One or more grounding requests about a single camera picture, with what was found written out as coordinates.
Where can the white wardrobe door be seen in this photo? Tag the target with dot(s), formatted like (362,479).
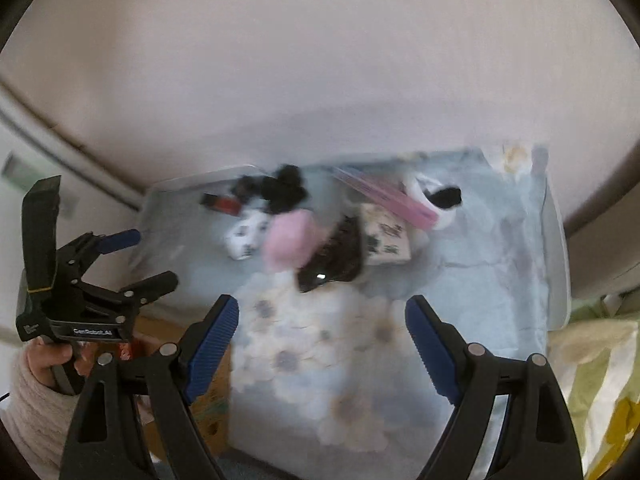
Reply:
(10,240)

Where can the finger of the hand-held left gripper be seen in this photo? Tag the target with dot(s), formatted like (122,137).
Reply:
(160,282)
(122,240)

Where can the white patterned packet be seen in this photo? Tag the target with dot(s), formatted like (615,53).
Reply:
(387,240)

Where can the black hair claw clip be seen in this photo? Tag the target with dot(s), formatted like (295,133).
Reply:
(330,265)

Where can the cardboard box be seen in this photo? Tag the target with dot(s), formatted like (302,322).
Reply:
(215,425)

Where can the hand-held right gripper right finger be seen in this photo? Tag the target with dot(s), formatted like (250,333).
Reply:
(430,350)

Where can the person's left hand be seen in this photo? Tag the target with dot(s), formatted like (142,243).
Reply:
(42,357)

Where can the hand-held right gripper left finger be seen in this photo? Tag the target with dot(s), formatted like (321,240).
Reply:
(215,345)

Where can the green yellow blanket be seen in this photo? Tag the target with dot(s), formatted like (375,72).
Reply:
(590,360)

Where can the white black patterned sock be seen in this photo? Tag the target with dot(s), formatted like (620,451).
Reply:
(245,235)

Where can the white tape roll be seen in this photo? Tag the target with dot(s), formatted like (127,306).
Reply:
(442,220)

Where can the blue floral tablecloth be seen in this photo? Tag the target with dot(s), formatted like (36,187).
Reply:
(350,360)

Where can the person's left forearm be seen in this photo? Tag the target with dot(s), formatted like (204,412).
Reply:
(35,410)

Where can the pink fluffy towel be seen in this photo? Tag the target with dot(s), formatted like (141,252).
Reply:
(290,240)

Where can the beige padded headboard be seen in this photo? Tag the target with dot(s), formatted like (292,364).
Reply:
(600,240)

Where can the black hair scrunchie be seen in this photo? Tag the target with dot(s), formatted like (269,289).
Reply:
(285,190)

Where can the red snack packet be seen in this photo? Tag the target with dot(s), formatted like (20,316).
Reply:
(226,205)

